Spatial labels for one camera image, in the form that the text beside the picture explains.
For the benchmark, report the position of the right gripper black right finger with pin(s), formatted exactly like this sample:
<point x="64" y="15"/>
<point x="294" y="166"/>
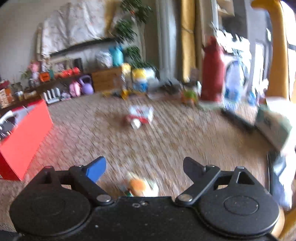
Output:
<point x="203" y="178"/>

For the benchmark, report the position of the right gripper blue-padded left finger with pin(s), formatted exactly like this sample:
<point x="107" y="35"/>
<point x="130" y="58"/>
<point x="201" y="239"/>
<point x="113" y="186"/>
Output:
<point x="84" y="180"/>

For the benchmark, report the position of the black pen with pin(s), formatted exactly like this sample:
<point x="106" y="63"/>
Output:
<point x="237" y="120"/>

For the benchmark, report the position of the red and white cardboard box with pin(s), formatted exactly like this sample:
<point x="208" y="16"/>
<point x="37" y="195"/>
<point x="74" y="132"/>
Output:
<point x="17" y="150"/>

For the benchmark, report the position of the orange label jar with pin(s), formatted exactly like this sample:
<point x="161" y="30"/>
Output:
<point x="189" y="96"/>

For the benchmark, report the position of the white router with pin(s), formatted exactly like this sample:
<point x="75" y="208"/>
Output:
<point x="51" y="96"/>

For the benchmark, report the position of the dark red water bottle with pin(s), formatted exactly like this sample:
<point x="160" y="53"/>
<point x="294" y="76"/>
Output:
<point x="213" y="72"/>

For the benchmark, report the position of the pink bag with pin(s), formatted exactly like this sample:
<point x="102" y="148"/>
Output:
<point x="75" y="89"/>

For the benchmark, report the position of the tissue box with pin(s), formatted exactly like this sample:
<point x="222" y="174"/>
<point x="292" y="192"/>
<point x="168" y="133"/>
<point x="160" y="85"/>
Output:
<point x="276" y="121"/>

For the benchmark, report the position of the purple kettlebell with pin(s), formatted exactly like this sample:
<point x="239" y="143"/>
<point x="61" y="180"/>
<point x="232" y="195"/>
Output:
<point x="86" y="84"/>

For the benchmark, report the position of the wooden tv cabinet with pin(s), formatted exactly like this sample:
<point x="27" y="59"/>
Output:
<point x="102" y="80"/>

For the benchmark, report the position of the yellow tall snack packet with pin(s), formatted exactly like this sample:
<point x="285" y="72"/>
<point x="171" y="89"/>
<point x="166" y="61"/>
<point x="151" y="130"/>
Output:
<point x="126" y="80"/>

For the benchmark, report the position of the orange alarm clock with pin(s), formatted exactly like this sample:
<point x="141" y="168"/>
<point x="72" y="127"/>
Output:
<point x="44" y="77"/>

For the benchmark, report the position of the yellow lid supplement bottle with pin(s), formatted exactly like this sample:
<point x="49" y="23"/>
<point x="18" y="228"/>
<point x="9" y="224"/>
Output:
<point x="140" y="82"/>

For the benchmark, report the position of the black speaker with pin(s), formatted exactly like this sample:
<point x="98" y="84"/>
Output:
<point x="78" y="64"/>

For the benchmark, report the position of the teal detergent bottle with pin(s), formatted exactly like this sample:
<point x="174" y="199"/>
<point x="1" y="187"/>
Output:
<point x="117" y="55"/>

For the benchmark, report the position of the floral cloth covered tv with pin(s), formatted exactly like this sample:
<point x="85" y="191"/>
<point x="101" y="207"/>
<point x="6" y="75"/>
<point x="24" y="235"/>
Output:
<point x="76" y="23"/>

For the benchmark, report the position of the white planter with plant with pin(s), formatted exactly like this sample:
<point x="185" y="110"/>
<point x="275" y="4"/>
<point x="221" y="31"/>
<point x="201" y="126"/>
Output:
<point x="128" y="29"/>

